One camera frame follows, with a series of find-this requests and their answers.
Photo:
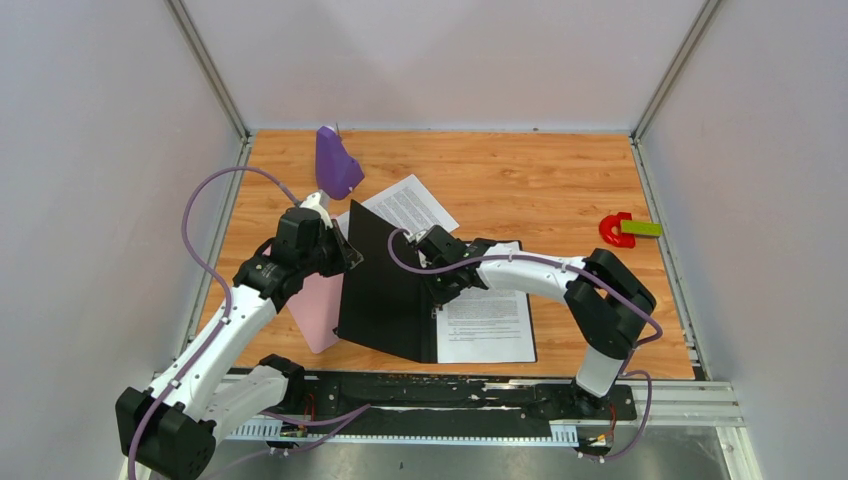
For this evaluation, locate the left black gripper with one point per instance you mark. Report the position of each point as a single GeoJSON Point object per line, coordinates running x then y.
{"type": "Point", "coordinates": [346, 256]}

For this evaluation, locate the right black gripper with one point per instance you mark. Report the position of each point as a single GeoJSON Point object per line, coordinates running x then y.
{"type": "Point", "coordinates": [439, 298]}

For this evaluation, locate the printed white paper sheet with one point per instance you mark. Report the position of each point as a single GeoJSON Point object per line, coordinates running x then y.
{"type": "Point", "coordinates": [485, 327]}

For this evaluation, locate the pink clipboard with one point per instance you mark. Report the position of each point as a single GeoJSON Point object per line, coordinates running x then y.
{"type": "Point", "coordinates": [315, 310]}

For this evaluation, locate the red folder with black inside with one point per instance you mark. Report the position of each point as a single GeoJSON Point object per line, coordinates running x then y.
{"type": "Point", "coordinates": [384, 307]}

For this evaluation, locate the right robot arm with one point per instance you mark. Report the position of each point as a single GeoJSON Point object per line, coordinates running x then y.
{"type": "Point", "coordinates": [609, 305]}

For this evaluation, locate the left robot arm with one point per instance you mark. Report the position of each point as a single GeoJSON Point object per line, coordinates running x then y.
{"type": "Point", "coordinates": [174, 426]}

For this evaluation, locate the purple plastic stand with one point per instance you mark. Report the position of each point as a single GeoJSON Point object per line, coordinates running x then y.
{"type": "Point", "coordinates": [337, 173]}

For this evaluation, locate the red magnet shaped toy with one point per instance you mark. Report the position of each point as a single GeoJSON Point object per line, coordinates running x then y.
{"type": "Point", "coordinates": [610, 231]}

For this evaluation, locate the green rectangular block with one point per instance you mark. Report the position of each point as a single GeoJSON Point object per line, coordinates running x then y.
{"type": "Point", "coordinates": [644, 229]}

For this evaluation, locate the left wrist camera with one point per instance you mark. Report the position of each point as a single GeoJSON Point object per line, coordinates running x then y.
{"type": "Point", "coordinates": [319, 202]}

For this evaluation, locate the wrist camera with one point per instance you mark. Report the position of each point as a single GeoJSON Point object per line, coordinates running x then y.
{"type": "Point", "coordinates": [417, 239]}
{"type": "Point", "coordinates": [319, 202]}

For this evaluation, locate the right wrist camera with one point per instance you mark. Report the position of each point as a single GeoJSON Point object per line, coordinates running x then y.
{"type": "Point", "coordinates": [417, 239]}

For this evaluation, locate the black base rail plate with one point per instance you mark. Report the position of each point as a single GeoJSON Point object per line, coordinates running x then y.
{"type": "Point", "coordinates": [449, 406]}

